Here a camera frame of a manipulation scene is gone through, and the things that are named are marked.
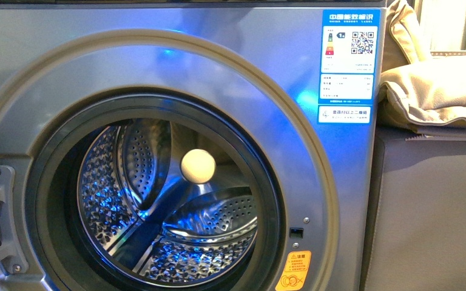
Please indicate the brown fabric sofa side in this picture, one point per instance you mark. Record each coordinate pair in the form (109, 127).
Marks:
(415, 236)

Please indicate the beige sofa cushion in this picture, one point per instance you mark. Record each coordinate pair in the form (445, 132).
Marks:
(417, 91)

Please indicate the blue energy label sticker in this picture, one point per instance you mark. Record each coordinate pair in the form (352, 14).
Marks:
(350, 40)

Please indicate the steel washer drum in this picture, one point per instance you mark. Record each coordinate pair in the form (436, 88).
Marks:
(164, 205)

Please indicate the orange warning sticker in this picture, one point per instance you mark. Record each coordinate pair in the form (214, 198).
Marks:
(295, 271)

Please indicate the grey door hinge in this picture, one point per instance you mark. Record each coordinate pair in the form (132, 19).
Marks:
(12, 258)

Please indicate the grey front-load washing machine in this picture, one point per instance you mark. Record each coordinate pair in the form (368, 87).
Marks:
(245, 73)

